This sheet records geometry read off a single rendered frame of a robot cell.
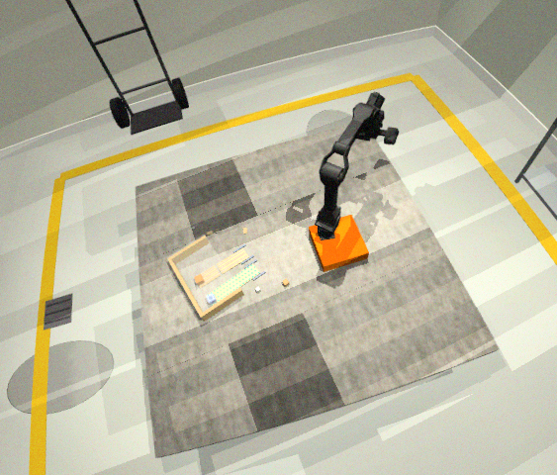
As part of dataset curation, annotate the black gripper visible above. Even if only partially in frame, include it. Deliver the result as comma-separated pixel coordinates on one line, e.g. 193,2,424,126
357,120,399,145

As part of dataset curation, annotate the tan u-shaped low wall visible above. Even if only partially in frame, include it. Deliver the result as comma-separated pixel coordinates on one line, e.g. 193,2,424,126
167,234,244,321

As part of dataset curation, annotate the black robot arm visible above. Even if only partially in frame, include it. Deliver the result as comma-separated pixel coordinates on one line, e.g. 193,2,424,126
315,92,386,240

